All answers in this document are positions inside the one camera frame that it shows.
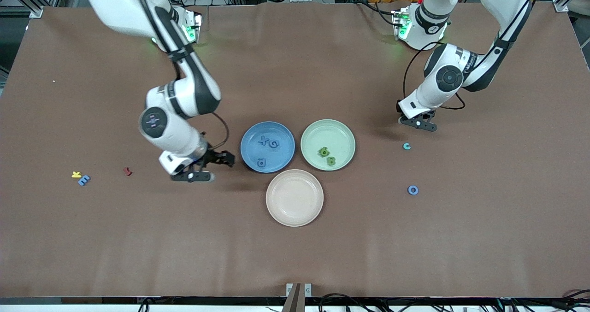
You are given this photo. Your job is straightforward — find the blue plate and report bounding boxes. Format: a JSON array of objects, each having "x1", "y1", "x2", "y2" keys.
[{"x1": 240, "y1": 121, "x2": 296, "y2": 174}]

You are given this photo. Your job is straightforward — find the beige plate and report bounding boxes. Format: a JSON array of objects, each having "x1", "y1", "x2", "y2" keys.
[{"x1": 265, "y1": 169, "x2": 325, "y2": 228}]

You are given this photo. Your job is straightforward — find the brown table cover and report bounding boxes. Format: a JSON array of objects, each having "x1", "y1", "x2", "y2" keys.
[{"x1": 0, "y1": 1, "x2": 590, "y2": 299}]

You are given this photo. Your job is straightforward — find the green plate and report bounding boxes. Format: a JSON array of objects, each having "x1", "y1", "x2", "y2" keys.
[{"x1": 300, "y1": 119, "x2": 356, "y2": 172}]

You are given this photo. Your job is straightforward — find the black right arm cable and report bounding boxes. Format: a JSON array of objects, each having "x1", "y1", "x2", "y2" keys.
[{"x1": 131, "y1": 0, "x2": 230, "y2": 149}]

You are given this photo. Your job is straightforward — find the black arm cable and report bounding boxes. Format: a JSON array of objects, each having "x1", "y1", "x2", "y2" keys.
[
  {"x1": 131, "y1": 0, "x2": 230, "y2": 149},
  {"x1": 403, "y1": 0, "x2": 544, "y2": 111}
]

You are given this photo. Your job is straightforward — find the brown post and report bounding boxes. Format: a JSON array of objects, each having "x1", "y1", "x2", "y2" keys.
[{"x1": 281, "y1": 283, "x2": 306, "y2": 312}]

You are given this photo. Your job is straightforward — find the black cables under table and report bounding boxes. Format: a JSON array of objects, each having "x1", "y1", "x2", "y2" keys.
[{"x1": 136, "y1": 293, "x2": 590, "y2": 312}]

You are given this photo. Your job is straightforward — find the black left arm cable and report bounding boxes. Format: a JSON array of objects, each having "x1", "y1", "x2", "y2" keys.
[{"x1": 403, "y1": 0, "x2": 544, "y2": 111}]

